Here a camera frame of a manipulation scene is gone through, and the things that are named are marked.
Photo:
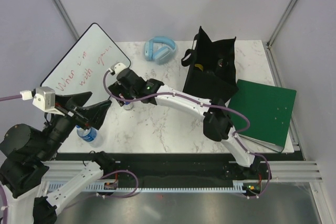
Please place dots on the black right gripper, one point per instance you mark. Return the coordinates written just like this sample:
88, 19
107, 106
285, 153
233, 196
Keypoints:
116, 89

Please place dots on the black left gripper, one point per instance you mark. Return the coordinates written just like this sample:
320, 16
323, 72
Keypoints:
94, 114

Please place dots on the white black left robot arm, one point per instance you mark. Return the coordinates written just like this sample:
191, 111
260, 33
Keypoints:
27, 149

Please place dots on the black canvas bag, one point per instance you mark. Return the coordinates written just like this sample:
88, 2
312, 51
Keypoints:
204, 78

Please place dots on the whiteboard with red writing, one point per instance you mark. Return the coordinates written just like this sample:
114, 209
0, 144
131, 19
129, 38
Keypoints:
84, 65

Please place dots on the light blue headphones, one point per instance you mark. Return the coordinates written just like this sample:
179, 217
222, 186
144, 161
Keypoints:
159, 49

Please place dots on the green binder folder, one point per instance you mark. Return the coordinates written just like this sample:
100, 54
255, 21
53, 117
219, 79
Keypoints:
269, 111

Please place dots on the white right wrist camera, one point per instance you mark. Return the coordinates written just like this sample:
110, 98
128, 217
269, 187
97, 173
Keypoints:
117, 68

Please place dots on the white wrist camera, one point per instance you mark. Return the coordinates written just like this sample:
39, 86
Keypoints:
117, 68
45, 100

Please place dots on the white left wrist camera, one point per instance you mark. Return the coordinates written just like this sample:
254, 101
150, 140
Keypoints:
45, 100

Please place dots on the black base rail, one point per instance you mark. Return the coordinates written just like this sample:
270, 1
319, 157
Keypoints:
187, 170

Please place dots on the white cable duct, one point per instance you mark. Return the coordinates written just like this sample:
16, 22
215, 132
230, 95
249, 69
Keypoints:
113, 187

